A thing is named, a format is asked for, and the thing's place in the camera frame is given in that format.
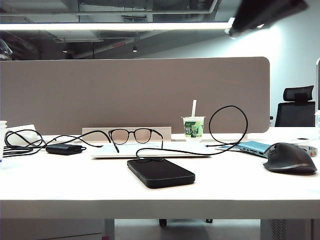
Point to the black smartphone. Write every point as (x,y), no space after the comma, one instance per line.
(162,173)

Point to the flat blue card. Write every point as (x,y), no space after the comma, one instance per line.
(222,148)

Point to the silver closed laptop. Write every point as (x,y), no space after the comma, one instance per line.
(187,152)

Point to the black round eyeglasses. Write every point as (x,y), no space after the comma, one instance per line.
(120,136)

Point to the long ceiling light strip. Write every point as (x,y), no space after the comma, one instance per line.
(125,26)

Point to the white drinking straw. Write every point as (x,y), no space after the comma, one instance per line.
(194,107)

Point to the brown desk divider panel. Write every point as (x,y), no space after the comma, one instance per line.
(125,95)

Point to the red ceiling sign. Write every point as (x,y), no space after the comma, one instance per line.
(118,45)

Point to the white desk leg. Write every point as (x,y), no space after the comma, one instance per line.
(109,230)

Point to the white device with black window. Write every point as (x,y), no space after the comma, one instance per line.
(300,141)

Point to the white tissue pack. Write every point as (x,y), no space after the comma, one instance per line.
(30,136)

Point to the white rounded panel frame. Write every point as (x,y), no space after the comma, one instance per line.
(318,82)

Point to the green printed drink cup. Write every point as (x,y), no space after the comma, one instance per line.
(193,130)

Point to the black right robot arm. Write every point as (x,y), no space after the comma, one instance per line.
(262,15)

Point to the black computer mouse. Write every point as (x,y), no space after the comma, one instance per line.
(290,157)

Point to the perforated white desk leg panel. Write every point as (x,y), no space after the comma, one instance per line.
(285,230)

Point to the blue USB hub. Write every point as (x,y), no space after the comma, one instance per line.
(252,145)

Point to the black power adapter brick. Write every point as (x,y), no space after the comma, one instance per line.
(62,149)

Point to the black mesh office chair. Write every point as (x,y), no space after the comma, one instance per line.
(295,112)

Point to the black caster wheel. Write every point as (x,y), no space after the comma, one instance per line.
(163,222)
(209,220)

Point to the white paper cup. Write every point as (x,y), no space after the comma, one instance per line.
(2,135)

